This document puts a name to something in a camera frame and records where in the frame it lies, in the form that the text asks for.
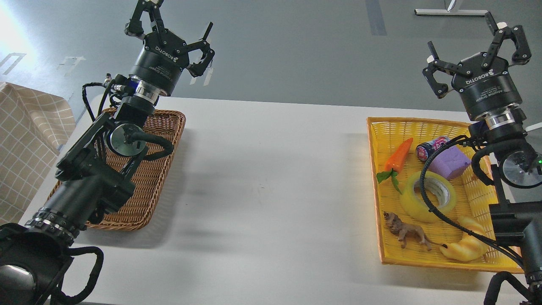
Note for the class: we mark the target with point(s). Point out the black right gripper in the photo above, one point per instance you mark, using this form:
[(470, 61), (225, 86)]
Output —
[(487, 87)]

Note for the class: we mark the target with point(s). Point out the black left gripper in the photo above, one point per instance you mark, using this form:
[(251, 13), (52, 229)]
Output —
[(161, 61)]

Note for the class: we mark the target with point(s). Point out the yellow tape roll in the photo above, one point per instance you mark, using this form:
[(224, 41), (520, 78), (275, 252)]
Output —
[(436, 184)]

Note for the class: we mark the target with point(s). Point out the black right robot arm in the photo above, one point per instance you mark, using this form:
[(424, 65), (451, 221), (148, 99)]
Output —
[(502, 156)]

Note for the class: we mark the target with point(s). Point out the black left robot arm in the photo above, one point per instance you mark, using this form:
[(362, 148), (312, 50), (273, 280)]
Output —
[(38, 261)]

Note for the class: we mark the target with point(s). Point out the white metal stand base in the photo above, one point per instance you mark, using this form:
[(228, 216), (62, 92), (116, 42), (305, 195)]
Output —
[(451, 9)]

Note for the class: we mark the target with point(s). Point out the purple sponge block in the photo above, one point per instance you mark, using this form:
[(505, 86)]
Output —
[(450, 163)]

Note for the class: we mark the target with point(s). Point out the small purple labelled can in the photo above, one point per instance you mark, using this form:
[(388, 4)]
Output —
[(427, 148)]

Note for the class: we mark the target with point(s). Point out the orange toy carrot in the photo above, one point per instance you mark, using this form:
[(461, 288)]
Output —
[(395, 164)]

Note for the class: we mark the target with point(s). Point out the brown wicker basket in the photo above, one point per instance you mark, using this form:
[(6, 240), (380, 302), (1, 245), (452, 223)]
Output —
[(144, 178)]

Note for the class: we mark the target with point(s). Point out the beige checkered cloth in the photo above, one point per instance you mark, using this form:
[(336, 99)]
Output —
[(33, 127)]

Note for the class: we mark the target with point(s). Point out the brown toy lion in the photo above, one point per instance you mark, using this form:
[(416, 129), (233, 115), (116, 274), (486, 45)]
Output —
[(401, 229)]

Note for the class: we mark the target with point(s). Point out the toy croissant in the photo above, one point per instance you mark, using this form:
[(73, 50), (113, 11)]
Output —
[(469, 247)]

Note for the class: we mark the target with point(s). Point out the yellow plastic basket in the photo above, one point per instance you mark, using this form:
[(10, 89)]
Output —
[(473, 198)]

